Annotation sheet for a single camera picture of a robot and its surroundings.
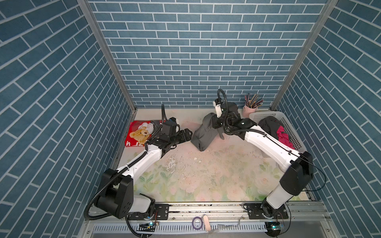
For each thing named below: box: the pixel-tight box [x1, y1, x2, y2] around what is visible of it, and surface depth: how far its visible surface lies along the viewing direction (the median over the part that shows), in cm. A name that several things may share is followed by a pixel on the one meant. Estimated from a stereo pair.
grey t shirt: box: [190, 112, 225, 152], surface depth 93 cm
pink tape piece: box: [203, 215, 212, 232], surface depth 70 cm
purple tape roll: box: [191, 216, 204, 231], surface depth 72 cm
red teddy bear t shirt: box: [125, 120, 155, 148], surface depth 101 cm
